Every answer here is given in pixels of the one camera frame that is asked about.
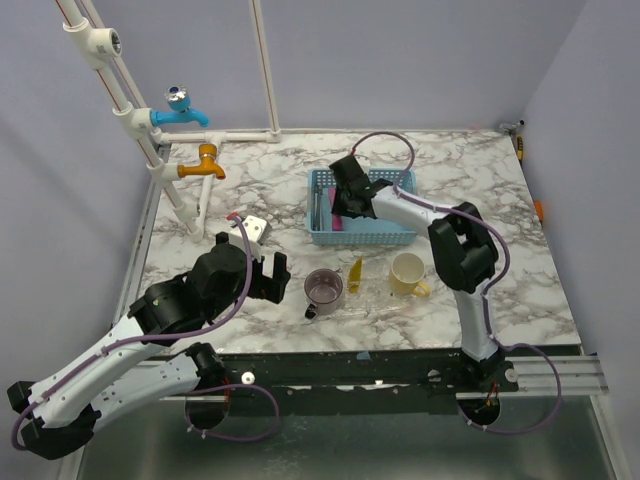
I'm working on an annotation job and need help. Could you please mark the light blue perforated basket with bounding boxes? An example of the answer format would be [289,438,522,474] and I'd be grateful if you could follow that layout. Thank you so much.
[306,168,417,246]

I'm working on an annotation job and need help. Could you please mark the purple mug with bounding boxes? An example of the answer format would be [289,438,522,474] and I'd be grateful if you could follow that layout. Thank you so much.
[303,269,344,320]

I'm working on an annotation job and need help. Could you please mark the yellow mug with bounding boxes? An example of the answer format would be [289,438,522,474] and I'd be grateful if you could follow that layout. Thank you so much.
[389,253,431,298]

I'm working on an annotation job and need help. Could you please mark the clear textured glass tray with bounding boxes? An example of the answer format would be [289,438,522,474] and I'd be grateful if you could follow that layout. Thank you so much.
[340,272,401,317]

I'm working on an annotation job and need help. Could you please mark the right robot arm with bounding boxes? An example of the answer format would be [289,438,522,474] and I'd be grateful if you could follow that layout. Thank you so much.
[330,155,504,392]

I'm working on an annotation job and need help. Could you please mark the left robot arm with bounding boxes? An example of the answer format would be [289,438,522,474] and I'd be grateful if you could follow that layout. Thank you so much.
[7,233,291,460]

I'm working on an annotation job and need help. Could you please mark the orange tap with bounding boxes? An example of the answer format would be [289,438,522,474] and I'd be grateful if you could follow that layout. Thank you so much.
[177,143,226,180]

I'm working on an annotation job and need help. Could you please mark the yellow clamp tool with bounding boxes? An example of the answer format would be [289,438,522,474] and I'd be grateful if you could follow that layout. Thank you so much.
[499,119,525,163]

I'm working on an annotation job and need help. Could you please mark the blue tap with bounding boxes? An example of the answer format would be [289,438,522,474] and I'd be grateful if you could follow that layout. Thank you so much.
[150,85,210,128]

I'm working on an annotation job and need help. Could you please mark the orange clip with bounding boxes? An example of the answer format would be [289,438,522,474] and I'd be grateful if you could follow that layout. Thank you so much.
[534,200,545,222]

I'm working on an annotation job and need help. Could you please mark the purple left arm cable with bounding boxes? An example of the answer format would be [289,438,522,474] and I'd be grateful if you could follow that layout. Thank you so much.
[9,213,282,451]

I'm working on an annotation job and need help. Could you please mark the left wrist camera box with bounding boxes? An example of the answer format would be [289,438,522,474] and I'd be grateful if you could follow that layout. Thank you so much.
[242,215,271,245]

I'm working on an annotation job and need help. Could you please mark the white pvc pipe frame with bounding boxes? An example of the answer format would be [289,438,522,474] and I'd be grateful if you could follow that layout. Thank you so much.
[56,1,282,242]

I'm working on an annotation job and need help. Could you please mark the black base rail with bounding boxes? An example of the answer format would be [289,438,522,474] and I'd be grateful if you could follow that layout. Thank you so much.
[185,349,518,417]

